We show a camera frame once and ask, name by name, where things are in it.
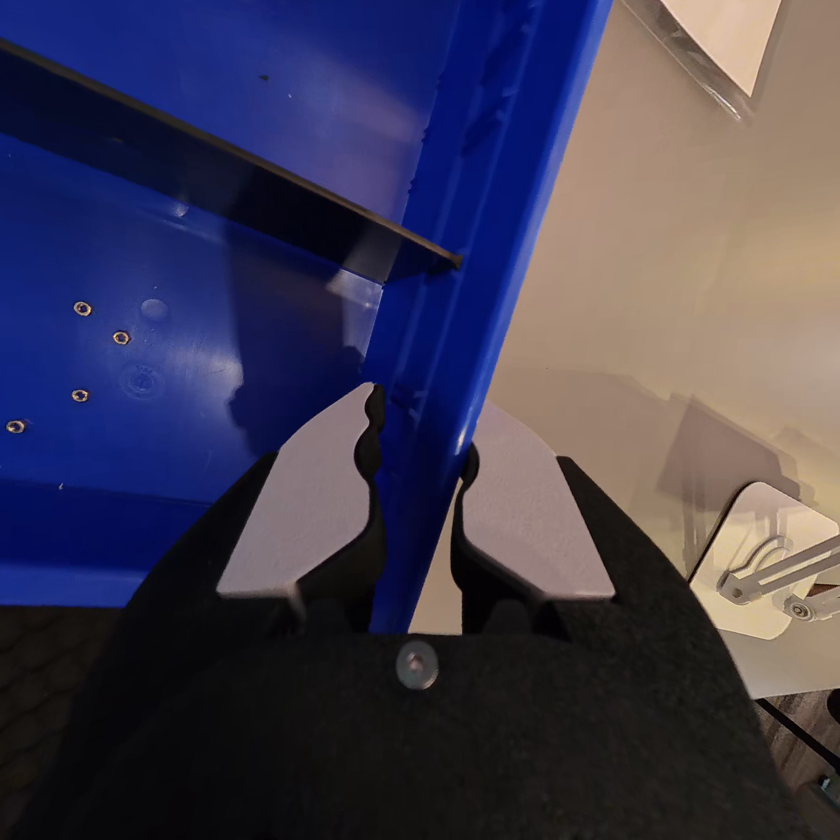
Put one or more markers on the white metal base plate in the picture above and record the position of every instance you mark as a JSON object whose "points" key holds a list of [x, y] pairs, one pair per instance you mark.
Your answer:
{"points": [[787, 656]]}

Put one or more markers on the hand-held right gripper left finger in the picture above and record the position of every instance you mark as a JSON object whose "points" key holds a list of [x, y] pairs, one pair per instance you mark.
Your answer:
{"points": [[308, 512]]}

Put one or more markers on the blue divided plastic bin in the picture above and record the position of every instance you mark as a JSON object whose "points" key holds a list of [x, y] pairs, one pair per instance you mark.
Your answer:
{"points": [[197, 98]]}

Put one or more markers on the white paper sheet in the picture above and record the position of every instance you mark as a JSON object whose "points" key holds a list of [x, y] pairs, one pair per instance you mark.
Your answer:
{"points": [[722, 33]]}

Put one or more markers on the clear plastic sheet holder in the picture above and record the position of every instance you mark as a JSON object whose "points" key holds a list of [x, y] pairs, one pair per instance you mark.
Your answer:
{"points": [[682, 56]]}

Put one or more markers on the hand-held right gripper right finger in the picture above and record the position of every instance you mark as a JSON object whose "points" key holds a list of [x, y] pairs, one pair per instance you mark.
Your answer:
{"points": [[531, 518]]}

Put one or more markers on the black bin divider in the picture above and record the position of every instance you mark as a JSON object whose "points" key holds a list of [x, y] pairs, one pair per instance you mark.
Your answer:
{"points": [[197, 184]]}

